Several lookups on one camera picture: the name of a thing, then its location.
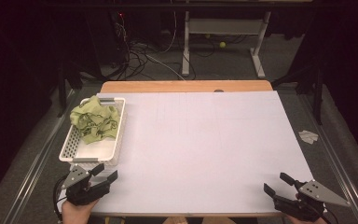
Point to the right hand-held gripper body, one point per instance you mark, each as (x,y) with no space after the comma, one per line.
(313,194)

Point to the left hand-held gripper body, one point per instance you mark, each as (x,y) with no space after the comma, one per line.
(80,189)

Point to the white perforated plastic basket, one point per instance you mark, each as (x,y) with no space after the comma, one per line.
(99,152)

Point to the green printed baby romper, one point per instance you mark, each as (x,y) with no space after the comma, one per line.
(94,121)

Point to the person's left hand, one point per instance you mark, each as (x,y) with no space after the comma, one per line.
(76,214)

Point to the person's right hand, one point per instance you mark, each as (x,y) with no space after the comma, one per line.
(315,222)

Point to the crumpled white paper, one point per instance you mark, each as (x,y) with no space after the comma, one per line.
(307,136)

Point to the person's leg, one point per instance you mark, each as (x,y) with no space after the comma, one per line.
(217,221)
(175,221)

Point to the white board sheet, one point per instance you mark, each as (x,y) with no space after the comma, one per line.
(199,149)

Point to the black metal stand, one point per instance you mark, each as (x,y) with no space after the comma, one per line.
(317,99)

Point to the dark round table grommet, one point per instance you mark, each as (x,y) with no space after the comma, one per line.
(218,90)

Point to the yellow tennis ball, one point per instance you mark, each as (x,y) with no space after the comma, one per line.
(222,44)

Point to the small yellow ball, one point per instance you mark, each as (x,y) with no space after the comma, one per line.
(207,35)

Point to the metal floor rail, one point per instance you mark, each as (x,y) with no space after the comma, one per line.
(28,186)
(340,174)

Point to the white desk frame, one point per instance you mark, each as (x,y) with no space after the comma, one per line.
(223,26)

